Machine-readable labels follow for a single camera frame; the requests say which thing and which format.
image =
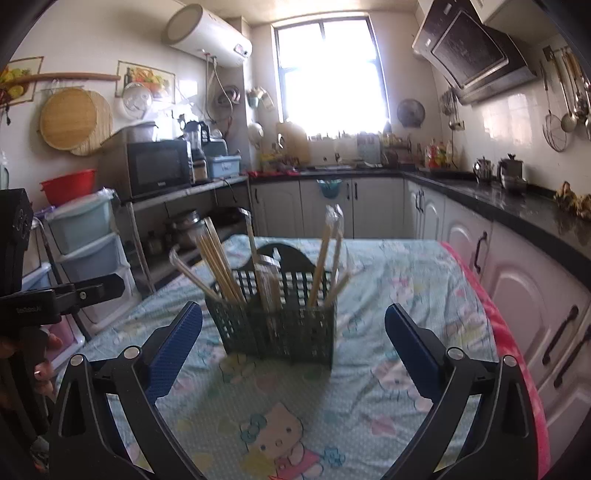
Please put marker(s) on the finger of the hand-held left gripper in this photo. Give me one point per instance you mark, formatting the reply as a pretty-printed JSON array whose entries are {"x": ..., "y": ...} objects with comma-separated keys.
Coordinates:
[{"x": 97, "y": 288}]

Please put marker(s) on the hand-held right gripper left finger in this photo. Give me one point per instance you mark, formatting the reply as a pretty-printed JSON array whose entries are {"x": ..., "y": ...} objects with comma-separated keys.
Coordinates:
[{"x": 178, "y": 341}]

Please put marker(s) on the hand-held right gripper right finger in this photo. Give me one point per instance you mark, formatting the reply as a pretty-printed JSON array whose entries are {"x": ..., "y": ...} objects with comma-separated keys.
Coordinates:
[{"x": 411, "y": 350}]

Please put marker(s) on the set of bamboo chopsticks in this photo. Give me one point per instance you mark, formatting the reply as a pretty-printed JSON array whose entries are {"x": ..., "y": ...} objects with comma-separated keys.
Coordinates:
[{"x": 221, "y": 267}]

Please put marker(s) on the green plastic utensil basket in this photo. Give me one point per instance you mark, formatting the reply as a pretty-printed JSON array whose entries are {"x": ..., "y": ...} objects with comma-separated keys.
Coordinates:
[{"x": 286, "y": 332}]

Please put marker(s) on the row of hanging cooking utensils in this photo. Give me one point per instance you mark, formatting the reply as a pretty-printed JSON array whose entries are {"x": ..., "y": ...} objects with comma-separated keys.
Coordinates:
[{"x": 568, "y": 106}]

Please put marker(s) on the person's left hand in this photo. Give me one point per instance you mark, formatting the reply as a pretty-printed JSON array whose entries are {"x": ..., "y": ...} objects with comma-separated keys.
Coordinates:
[{"x": 44, "y": 369}]

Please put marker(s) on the blue-topped plastic drawer tower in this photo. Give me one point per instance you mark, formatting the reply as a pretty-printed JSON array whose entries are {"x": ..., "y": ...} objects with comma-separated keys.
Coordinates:
[{"x": 87, "y": 221}]

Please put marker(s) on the red plastic basin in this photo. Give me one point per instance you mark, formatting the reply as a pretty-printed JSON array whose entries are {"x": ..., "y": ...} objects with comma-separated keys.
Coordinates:
[{"x": 69, "y": 187}]

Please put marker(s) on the stacked steel pots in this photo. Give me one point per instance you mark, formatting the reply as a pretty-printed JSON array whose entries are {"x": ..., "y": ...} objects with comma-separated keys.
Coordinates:
[{"x": 184, "y": 228}]

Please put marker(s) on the cartoon cat printed tablecloth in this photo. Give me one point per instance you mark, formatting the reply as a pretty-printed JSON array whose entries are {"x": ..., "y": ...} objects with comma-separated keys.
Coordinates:
[{"x": 277, "y": 406}]

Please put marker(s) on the round bamboo tray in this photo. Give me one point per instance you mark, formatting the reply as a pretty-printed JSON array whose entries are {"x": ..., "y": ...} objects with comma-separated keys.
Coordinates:
[
  {"x": 67, "y": 117},
  {"x": 104, "y": 124}
]

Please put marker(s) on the black microwave oven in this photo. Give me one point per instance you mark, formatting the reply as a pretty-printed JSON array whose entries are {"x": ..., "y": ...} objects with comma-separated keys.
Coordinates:
[{"x": 157, "y": 168}]

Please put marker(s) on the steel shelf rack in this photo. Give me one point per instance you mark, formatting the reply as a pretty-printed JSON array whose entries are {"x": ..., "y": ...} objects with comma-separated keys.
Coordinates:
[{"x": 198, "y": 187}]

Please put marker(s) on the white lower cabinets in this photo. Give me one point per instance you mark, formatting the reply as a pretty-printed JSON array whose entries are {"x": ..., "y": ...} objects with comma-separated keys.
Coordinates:
[{"x": 369, "y": 207}]

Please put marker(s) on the wooden rolling pin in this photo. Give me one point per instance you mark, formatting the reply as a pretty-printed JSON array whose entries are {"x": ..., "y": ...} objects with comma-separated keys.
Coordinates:
[{"x": 69, "y": 77}]

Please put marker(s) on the black blender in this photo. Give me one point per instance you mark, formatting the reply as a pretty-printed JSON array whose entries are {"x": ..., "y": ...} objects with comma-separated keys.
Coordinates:
[{"x": 197, "y": 147}]

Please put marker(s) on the pale blue plastic box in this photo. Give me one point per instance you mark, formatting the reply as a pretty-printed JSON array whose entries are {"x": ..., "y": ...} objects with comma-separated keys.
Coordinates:
[{"x": 224, "y": 167}]

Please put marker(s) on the blue hanging bin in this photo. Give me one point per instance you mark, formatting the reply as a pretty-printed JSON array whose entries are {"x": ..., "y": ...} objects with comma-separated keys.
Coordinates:
[{"x": 329, "y": 189}]

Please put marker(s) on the white round fan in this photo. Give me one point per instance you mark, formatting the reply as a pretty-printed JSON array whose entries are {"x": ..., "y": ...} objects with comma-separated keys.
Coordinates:
[{"x": 133, "y": 102}]

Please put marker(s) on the black countertop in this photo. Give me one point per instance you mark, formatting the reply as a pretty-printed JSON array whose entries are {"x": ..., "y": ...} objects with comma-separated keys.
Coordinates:
[{"x": 521, "y": 203}]

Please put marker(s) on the steel kettle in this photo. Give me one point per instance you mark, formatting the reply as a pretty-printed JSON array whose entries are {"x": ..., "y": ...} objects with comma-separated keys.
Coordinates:
[{"x": 483, "y": 170}]

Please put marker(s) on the group of condiment bottles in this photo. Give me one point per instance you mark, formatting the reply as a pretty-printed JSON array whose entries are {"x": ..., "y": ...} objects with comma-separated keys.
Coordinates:
[{"x": 438, "y": 154}]

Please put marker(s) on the dish rack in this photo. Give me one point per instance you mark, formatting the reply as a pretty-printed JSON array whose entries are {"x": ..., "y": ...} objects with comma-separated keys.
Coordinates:
[{"x": 383, "y": 150}]

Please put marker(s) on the steel pot with lid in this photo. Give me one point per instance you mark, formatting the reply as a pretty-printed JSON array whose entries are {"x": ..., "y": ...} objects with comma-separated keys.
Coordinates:
[{"x": 511, "y": 173}]

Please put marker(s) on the pile of ginger roots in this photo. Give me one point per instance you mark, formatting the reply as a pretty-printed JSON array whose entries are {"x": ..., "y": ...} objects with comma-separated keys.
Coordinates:
[{"x": 572, "y": 198}]

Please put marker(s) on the beige plastic container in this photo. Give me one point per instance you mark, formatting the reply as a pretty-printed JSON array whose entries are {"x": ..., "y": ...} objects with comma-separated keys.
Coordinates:
[{"x": 292, "y": 141}]

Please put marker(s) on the small hanging kitchen tools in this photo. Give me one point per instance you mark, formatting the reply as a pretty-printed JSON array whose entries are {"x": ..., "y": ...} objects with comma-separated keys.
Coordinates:
[{"x": 450, "y": 108}]

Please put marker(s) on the white water heater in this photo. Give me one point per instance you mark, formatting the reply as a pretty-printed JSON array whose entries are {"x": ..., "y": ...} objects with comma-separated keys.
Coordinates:
[{"x": 207, "y": 34}]

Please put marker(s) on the kitchen window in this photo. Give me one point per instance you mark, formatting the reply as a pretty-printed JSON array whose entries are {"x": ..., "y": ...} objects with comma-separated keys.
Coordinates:
[{"x": 328, "y": 78}]

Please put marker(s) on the black range hood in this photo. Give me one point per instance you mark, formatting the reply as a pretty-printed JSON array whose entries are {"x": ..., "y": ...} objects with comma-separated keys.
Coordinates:
[{"x": 471, "y": 46}]

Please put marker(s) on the white upper cabinet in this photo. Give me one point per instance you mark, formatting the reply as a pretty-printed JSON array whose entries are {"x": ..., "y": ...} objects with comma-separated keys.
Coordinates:
[{"x": 517, "y": 11}]

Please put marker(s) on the fruit wall poster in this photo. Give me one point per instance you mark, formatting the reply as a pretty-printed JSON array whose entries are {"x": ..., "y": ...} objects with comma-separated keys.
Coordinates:
[
  {"x": 147, "y": 76},
  {"x": 18, "y": 78}
]

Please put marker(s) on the dark round wall fan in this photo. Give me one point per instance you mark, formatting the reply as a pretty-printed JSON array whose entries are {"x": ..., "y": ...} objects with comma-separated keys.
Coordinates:
[{"x": 411, "y": 112}]

